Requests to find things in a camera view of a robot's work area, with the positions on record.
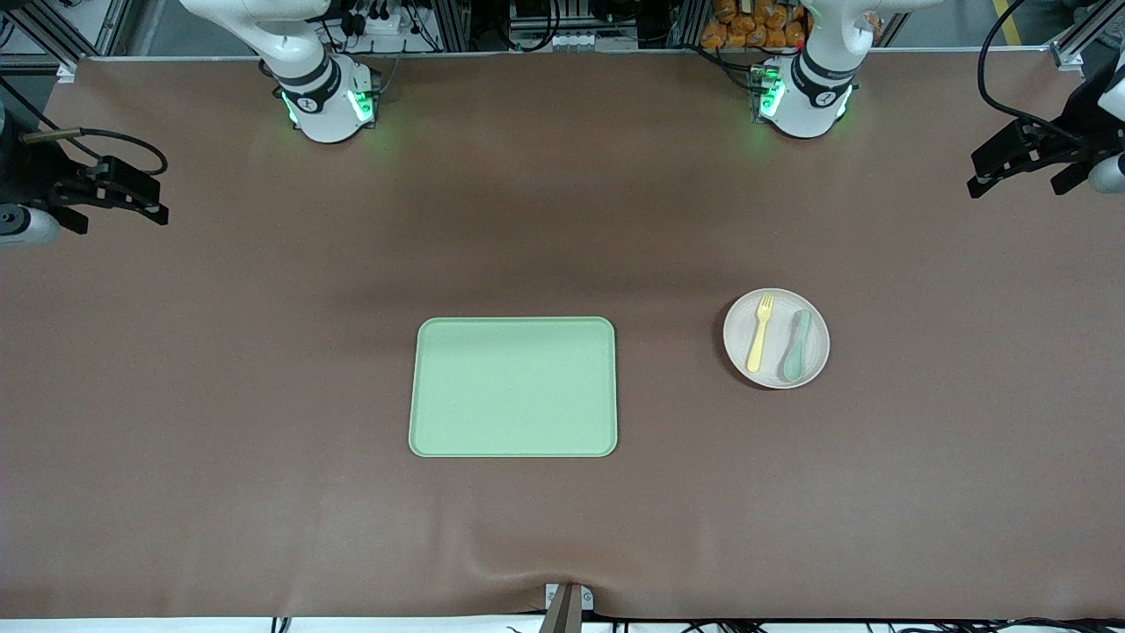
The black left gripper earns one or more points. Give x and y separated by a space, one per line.
1077 120

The aluminium frame strut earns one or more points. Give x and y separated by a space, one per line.
112 26
1068 54

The white power strip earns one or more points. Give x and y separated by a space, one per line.
382 25

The brown table mat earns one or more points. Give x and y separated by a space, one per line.
264 396

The round beige plate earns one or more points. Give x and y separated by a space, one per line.
778 365

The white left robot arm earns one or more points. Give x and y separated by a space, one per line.
817 97

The sage green plastic spoon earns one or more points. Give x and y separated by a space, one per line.
796 347

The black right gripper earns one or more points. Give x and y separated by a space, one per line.
37 172

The white connector strip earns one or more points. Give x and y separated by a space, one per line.
571 40

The metal table clamp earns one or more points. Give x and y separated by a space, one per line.
567 611

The light green rectangular tray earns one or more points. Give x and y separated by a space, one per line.
514 387

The bag of orange buns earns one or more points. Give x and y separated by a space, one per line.
747 26

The small green-lit control box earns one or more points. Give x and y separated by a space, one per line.
763 83

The yellow plastic fork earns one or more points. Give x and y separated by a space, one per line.
757 338

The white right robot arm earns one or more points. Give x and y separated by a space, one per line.
325 97

